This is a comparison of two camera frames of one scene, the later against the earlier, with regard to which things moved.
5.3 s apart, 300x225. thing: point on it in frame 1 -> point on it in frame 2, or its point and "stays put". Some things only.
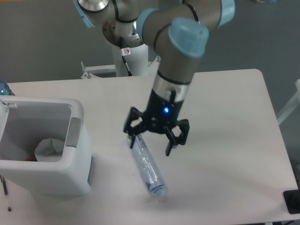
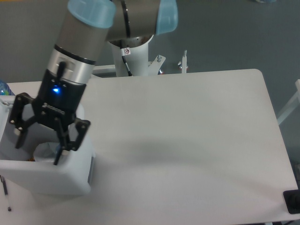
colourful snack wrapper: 33,159 stays put
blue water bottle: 5,89 stays put
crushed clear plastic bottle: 147,165 -> 58,150
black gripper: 160,114 -> 59,101
